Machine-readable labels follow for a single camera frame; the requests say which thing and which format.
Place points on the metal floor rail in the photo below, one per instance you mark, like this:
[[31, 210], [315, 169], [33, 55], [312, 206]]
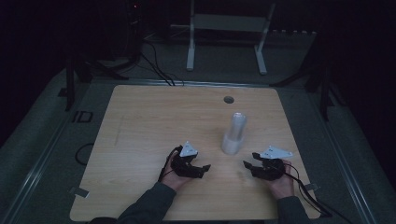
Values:
[[37, 171], [342, 152]]

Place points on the stack of clear cups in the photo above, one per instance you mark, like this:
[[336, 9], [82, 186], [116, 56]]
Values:
[[233, 140]]

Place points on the grey tape piece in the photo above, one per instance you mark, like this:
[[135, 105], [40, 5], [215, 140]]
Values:
[[311, 187], [79, 192]]

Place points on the black tripod stand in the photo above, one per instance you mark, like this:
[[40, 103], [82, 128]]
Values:
[[324, 93], [70, 84]]

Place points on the person's right hand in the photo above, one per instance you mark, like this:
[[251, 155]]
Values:
[[285, 186]]

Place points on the white metal stand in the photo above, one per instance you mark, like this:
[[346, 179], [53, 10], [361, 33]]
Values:
[[229, 22]]

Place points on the person's left hand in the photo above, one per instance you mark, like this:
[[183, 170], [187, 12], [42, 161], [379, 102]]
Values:
[[174, 182]]

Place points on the dark equipment rack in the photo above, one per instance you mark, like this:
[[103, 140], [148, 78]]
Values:
[[127, 28]]

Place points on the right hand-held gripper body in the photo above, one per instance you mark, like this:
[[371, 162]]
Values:
[[271, 169]]

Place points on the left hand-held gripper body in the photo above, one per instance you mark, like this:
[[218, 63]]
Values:
[[179, 163]]

